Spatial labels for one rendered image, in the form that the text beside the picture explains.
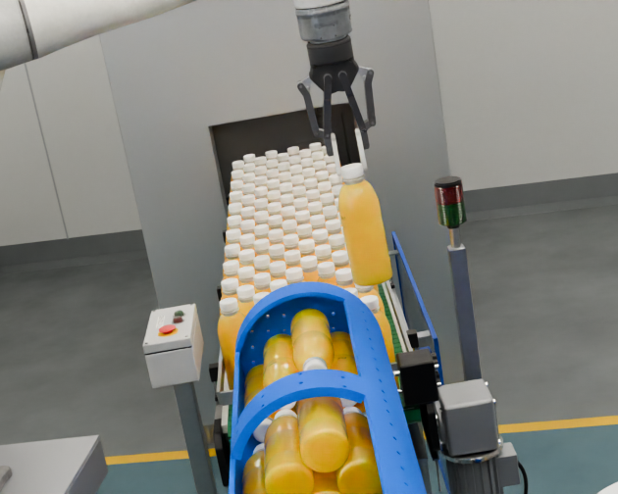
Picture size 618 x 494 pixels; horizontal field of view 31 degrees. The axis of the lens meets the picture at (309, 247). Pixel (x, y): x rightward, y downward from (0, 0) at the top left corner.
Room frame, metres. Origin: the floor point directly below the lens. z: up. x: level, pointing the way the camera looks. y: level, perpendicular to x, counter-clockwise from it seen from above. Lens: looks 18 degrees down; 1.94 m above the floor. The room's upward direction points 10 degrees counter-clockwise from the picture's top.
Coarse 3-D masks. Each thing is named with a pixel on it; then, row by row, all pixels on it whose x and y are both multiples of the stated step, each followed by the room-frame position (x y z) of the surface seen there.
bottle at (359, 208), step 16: (352, 192) 1.84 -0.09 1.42; (368, 192) 1.84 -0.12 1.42; (352, 208) 1.83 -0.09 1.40; (368, 208) 1.83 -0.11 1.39; (352, 224) 1.83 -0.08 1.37; (368, 224) 1.83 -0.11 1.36; (352, 240) 1.84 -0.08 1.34; (368, 240) 1.83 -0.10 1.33; (384, 240) 1.84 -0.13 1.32; (352, 256) 1.84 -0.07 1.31; (368, 256) 1.83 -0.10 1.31; (384, 256) 1.84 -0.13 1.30; (352, 272) 1.85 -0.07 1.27; (368, 272) 1.83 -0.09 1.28; (384, 272) 1.83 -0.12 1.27
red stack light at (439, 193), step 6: (456, 186) 2.36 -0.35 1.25; (462, 186) 2.37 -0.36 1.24; (438, 192) 2.36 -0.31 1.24; (444, 192) 2.35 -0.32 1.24; (450, 192) 2.35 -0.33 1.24; (456, 192) 2.35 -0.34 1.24; (462, 192) 2.37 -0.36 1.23; (438, 198) 2.37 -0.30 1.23; (444, 198) 2.36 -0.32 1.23; (450, 198) 2.35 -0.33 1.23; (456, 198) 2.35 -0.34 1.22; (462, 198) 2.37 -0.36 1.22; (438, 204) 2.37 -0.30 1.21; (444, 204) 2.36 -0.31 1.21; (450, 204) 2.35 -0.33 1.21
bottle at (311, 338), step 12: (300, 312) 1.90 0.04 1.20; (312, 312) 1.89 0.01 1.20; (300, 324) 1.84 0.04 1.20; (312, 324) 1.82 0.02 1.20; (324, 324) 1.84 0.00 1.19; (300, 336) 1.79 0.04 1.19; (312, 336) 1.77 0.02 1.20; (324, 336) 1.78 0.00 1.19; (300, 348) 1.75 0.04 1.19; (312, 348) 1.74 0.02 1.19; (324, 348) 1.74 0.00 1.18; (300, 360) 1.73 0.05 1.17; (324, 360) 1.73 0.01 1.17
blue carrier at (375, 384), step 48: (288, 288) 1.93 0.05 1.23; (336, 288) 1.94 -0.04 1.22; (240, 336) 1.90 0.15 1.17; (240, 384) 1.88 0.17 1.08; (288, 384) 1.52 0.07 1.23; (336, 384) 1.50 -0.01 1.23; (384, 384) 1.58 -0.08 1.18; (240, 432) 1.49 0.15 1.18; (384, 432) 1.39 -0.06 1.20; (240, 480) 1.55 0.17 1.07; (384, 480) 1.24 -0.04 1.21
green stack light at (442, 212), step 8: (464, 200) 2.38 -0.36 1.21; (440, 208) 2.37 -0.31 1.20; (448, 208) 2.35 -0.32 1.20; (456, 208) 2.35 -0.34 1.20; (464, 208) 2.37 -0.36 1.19; (440, 216) 2.37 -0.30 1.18; (448, 216) 2.36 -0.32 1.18; (456, 216) 2.35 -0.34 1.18; (464, 216) 2.36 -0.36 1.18; (440, 224) 2.37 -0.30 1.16; (448, 224) 2.36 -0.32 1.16; (456, 224) 2.35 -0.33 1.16
